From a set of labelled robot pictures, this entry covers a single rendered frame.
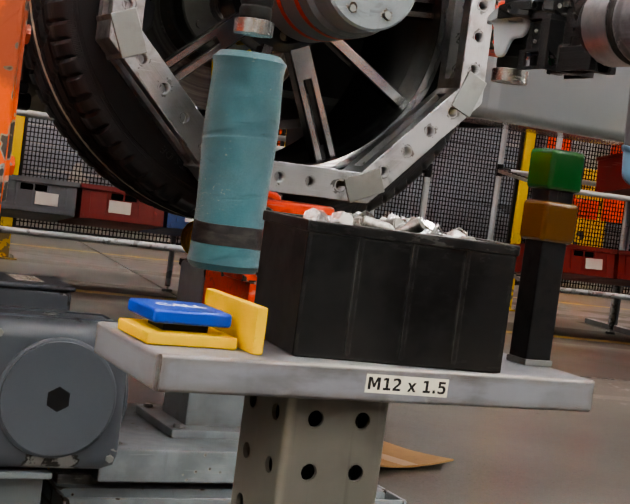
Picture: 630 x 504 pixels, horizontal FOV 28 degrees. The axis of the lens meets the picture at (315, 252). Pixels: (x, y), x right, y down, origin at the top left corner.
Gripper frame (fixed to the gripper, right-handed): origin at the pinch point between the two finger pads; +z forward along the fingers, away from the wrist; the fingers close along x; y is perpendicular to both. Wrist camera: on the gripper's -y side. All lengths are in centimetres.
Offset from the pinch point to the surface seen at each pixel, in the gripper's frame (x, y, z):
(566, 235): -11.4, 25.0, -32.3
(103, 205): 69, 43, 385
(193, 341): -49, 37, -34
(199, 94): -18, 12, 54
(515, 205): 357, 19, 497
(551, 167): -14.1, 18.8, -32.1
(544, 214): -14.2, 23.3, -32.1
